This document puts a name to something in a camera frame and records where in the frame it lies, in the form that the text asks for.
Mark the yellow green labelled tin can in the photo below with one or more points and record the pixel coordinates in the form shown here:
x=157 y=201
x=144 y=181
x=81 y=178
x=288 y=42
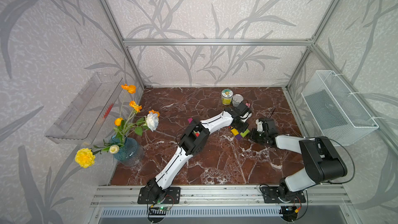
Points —
x=226 y=96

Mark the yellow block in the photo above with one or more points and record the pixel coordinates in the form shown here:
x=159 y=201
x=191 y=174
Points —
x=234 y=131

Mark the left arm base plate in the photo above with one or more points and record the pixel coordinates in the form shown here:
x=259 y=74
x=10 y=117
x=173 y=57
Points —
x=171 y=195

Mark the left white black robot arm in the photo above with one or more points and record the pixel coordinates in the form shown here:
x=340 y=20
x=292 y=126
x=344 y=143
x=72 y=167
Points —
x=192 y=141

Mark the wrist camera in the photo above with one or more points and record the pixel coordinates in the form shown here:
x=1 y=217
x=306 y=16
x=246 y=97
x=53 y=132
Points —
x=266 y=125
x=241 y=110

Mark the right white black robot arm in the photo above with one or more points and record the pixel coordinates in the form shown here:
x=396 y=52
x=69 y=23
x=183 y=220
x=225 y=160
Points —
x=321 y=162

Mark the flower bouquet in glass vase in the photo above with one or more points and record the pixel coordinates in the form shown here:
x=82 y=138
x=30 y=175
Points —
x=124 y=149

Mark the silver tin can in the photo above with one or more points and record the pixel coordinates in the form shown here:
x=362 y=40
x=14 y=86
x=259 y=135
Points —
x=237 y=99

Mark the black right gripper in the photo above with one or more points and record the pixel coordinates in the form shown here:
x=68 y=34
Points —
x=253 y=132

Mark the right circuit board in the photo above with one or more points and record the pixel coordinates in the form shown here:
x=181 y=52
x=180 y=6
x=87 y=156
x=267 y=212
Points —
x=289 y=211

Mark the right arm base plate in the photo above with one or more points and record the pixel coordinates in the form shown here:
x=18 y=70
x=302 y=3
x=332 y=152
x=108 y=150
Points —
x=270 y=194

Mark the circuit board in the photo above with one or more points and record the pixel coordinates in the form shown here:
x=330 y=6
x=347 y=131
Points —
x=289 y=211
x=159 y=210

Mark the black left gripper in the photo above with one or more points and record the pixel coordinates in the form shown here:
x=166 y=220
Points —
x=246 y=125

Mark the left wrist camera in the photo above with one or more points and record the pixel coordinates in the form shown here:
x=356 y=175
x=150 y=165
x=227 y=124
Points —
x=241 y=110

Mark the left circuit board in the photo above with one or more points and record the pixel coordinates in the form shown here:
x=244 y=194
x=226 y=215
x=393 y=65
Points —
x=159 y=210

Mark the white wire basket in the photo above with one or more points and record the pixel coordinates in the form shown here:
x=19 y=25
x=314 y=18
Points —
x=336 y=109

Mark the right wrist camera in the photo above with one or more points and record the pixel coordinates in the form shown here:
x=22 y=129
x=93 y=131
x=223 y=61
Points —
x=266 y=125

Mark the clear plastic wall shelf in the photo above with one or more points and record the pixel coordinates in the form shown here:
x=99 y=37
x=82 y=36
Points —
x=82 y=120

